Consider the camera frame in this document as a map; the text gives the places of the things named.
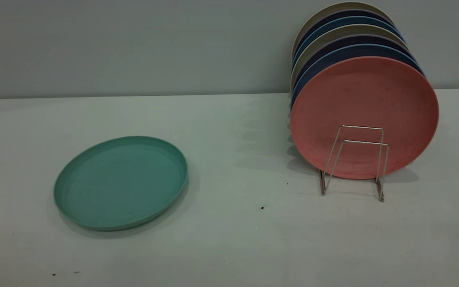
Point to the navy blue round plate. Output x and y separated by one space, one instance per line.
353 50

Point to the dark purple round plate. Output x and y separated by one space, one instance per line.
349 12
353 39

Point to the green round plate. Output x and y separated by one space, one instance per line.
122 183

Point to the beige round plate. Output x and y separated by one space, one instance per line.
349 29
345 5

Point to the pink round plate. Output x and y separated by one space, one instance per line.
365 103

